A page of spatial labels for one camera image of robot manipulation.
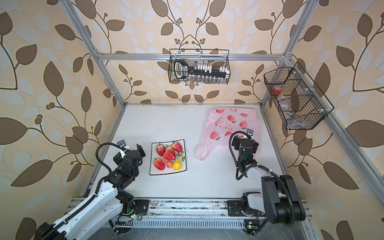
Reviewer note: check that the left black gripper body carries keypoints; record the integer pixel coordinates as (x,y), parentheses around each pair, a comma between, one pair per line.
(142,154)

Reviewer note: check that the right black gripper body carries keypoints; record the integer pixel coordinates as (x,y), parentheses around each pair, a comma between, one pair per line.
(237,141)

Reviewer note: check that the pink plastic bag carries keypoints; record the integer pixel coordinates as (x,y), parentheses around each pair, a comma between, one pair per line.
(222,123)

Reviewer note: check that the small orange fake fruit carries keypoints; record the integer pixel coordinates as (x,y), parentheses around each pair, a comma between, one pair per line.
(169,165)

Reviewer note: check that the large fake strawberry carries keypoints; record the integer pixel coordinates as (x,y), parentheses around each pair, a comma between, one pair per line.
(159,164)

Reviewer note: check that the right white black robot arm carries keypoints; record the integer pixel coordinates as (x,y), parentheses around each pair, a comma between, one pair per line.
(279,199)

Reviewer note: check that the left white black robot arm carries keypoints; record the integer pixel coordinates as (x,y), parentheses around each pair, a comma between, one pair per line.
(109,200)

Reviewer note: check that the white square plate black rim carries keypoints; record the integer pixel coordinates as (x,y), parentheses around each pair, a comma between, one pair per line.
(168,145)

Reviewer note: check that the clear bottle red cap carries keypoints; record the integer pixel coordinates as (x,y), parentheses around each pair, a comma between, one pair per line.
(288,105)

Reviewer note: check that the black test tube rack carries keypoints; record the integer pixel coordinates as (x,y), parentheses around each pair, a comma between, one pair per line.
(183,70)

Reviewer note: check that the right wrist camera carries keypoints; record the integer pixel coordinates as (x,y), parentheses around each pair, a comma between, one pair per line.
(250,132)

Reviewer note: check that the right black wire basket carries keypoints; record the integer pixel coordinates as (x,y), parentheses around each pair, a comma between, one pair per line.
(300,101)

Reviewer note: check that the black wire basket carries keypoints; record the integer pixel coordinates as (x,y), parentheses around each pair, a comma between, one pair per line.
(300,101)
(215,57)

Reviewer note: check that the back black wire basket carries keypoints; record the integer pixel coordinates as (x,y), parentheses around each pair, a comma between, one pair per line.
(215,57)

